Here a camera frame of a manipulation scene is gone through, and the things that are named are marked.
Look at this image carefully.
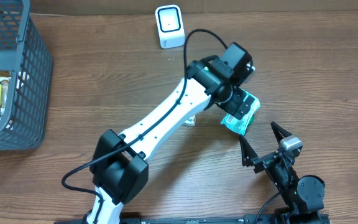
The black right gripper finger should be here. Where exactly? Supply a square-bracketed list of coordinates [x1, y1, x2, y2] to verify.
[270, 121, 292, 143]
[239, 136, 259, 167]

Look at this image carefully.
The teal wet wipes packet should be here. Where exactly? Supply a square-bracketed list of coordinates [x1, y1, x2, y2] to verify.
[221, 90, 261, 136]

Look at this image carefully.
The orange tissue packet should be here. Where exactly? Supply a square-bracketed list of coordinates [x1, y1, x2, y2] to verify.
[184, 115, 196, 126]

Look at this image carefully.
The beige brown snack bag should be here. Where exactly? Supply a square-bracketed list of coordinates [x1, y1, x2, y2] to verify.
[0, 70, 11, 110]

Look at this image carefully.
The green lid jar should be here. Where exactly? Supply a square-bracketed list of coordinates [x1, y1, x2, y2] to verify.
[247, 115, 255, 126]

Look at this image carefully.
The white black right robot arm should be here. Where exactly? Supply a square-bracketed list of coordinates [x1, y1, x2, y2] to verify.
[239, 122, 330, 223]

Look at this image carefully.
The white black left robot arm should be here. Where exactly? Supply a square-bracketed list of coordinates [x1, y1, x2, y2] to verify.
[83, 42, 254, 223]

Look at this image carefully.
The white barcode scanner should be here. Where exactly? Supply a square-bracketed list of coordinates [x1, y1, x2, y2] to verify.
[155, 4, 185, 49]

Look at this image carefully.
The grey plastic mesh basket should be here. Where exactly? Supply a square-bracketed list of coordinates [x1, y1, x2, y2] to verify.
[0, 0, 53, 151]

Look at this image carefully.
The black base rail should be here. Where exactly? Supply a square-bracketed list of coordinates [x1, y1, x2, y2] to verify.
[54, 212, 332, 224]

